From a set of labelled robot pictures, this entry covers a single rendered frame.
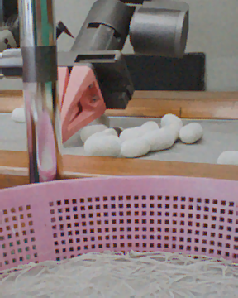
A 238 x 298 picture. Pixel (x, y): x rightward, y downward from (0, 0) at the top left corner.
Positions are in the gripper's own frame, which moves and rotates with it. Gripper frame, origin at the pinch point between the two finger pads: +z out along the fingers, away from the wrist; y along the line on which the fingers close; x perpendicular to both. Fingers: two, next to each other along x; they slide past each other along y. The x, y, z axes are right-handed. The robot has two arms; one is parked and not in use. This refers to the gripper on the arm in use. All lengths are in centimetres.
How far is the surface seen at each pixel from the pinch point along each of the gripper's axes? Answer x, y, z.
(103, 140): -1.6, 5.8, 1.7
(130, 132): 0.5, 7.4, -1.0
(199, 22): 121, -30, -172
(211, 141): 5.9, 14.2, -4.9
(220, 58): 135, -19, -160
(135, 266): -11.5, 15.5, 17.8
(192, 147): 3.8, 12.8, -2.1
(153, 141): 0.7, 9.8, -0.2
